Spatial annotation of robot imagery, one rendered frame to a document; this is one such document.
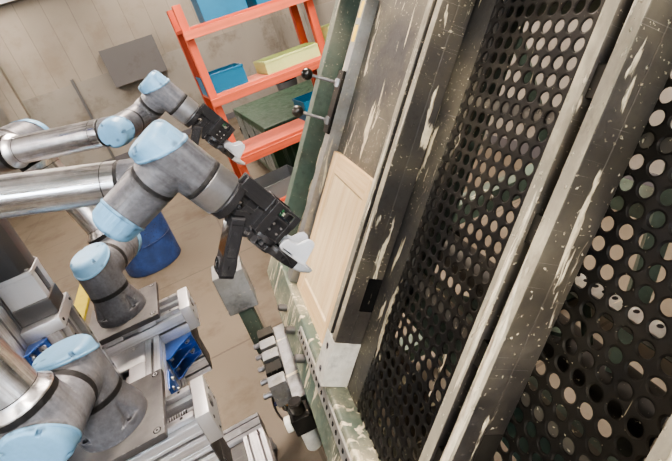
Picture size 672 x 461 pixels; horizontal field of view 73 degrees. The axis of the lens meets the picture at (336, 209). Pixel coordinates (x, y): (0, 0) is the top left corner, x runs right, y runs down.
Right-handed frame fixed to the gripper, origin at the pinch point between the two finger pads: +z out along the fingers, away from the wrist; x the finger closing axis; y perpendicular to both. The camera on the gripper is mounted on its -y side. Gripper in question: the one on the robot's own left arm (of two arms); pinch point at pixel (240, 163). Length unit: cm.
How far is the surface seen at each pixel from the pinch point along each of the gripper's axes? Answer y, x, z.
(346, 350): -15, -56, 33
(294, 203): -0.4, 21.0, 32.2
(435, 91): 40, -58, 4
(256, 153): -2, 237, 72
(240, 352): -96, 96, 103
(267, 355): -43, -15, 44
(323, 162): 17.5, -3.7, 19.5
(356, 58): 47.7, -5.0, 4.8
